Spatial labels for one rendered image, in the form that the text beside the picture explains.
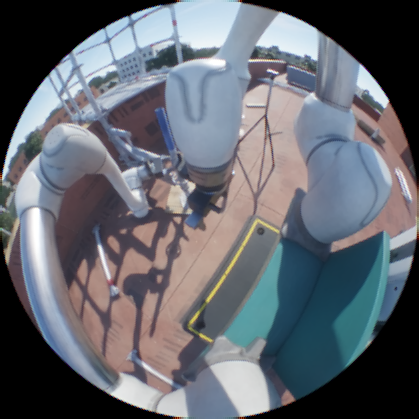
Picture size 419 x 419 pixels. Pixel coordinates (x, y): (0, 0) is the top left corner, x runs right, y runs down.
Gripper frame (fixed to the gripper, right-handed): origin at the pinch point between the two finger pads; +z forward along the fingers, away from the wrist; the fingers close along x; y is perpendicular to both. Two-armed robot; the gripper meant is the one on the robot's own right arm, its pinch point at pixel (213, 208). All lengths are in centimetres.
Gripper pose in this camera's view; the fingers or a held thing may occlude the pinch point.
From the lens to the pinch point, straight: 44.3
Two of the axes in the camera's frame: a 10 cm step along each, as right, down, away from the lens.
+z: 0.6, 4.4, 9.0
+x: 5.5, -7.6, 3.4
